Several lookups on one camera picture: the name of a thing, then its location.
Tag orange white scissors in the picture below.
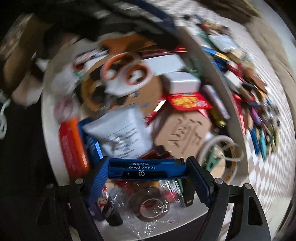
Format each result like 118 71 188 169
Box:
100 52 154 97

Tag red paper packet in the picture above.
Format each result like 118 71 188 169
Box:
166 92 213 111

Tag bagged brown tape roll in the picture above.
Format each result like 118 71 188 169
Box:
109 180 185 239

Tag blue white foil pouch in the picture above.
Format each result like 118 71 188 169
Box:
208 34 239 53

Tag white charger block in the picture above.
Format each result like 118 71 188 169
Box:
160 72 201 94

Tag large white tape roll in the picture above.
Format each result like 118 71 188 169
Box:
197 135 244 184

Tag white cube stamp handle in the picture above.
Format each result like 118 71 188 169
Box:
224 71 243 92

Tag blue metallic pen box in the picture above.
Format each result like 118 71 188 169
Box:
108 158 187 181

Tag checkered bed sheet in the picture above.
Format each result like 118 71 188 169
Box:
152 1 295 213

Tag orange lighter in box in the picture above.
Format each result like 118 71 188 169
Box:
59 118 90 181

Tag white cardboard sorting box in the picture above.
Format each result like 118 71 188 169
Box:
41 25 250 241

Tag teal lighter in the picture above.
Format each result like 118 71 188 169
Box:
259 128 267 160

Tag green clothespin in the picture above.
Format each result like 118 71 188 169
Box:
205 146 221 172

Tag silver foil pouch in box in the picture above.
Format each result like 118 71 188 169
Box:
83 103 153 159

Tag carved wooden square coaster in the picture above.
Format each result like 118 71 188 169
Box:
154 110 212 159

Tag small clear tape roll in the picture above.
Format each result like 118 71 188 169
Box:
53 95 79 123

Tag panda cork coaster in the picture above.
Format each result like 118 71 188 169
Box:
81 59 163 117

